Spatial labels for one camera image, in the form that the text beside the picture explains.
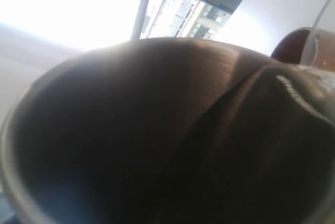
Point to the brown wooden cup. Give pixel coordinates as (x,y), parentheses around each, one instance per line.
(290,48)

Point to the stainless steel cup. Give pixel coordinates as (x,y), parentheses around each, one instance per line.
(171,130)

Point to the clear plastic shaker cup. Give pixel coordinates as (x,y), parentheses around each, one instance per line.
(322,25)

